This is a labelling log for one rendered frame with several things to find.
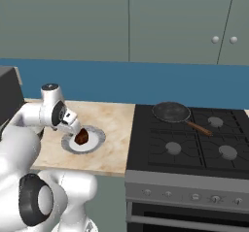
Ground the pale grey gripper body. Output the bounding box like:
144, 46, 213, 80
67, 117, 84, 138

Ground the brown steak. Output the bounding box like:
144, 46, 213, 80
74, 127, 90, 146

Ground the white plate with grey rim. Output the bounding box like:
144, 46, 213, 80
60, 124, 107, 155

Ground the dark grey appliance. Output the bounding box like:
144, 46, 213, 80
0, 65, 25, 127

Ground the black and grey stove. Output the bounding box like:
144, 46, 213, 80
124, 103, 249, 232

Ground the black oven door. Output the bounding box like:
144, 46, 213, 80
125, 201, 249, 232

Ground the black frying pan, wooden handle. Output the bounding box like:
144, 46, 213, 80
152, 101, 214, 138

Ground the grey oven door handle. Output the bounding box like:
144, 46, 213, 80
128, 214, 249, 232

